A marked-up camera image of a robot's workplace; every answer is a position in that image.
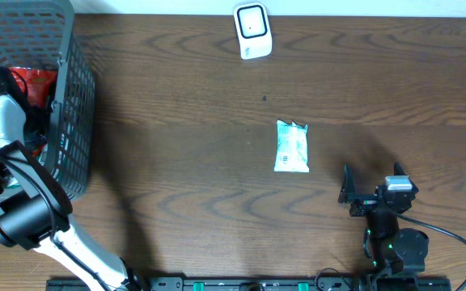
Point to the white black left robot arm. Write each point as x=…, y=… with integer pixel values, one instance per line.
x=35, y=211

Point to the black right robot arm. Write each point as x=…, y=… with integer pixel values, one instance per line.
x=395, y=250

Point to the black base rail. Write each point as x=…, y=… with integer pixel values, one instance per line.
x=324, y=283

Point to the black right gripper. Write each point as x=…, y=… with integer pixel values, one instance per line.
x=362, y=204

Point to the white barcode scanner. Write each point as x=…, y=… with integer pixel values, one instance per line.
x=253, y=30

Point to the grey plastic mesh basket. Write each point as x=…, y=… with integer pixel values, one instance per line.
x=40, y=35

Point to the mint green snack packet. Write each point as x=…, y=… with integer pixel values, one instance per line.
x=292, y=151

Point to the red snack bag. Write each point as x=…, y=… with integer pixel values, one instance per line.
x=35, y=84

